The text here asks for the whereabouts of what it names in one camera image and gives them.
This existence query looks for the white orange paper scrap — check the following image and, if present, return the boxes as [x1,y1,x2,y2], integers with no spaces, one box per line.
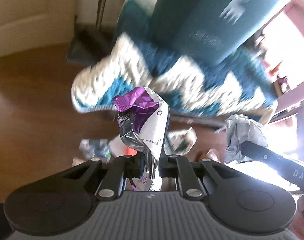
[109,135,137,158]

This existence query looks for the purple silver foil wrapper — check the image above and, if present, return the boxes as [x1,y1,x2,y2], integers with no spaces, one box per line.
[113,87,169,191]

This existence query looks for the white paper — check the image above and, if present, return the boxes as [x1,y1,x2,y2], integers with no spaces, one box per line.
[224,114,268,164]

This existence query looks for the teal trash bin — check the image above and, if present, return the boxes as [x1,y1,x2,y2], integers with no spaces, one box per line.
[150,0,292,64]

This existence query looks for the white green wrapper on floor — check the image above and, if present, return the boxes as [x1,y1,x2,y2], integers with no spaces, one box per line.
[164,127,197,155]

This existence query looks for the clear crumpled plastic on floor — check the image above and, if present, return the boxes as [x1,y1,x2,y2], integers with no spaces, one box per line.
[79,139,111,163]

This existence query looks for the teal white zigzag knitted blanket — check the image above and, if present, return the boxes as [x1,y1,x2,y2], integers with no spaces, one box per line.
[71,0,277,116]

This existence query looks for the chrome stand with black base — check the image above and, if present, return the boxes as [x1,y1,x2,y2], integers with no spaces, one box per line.
[66,0,115,67]

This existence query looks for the cream door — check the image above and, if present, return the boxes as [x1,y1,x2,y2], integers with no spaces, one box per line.
[0,0,75,57]

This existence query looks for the pink frame furniture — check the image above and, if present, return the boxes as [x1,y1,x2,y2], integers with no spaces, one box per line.
[266,0,304,126]

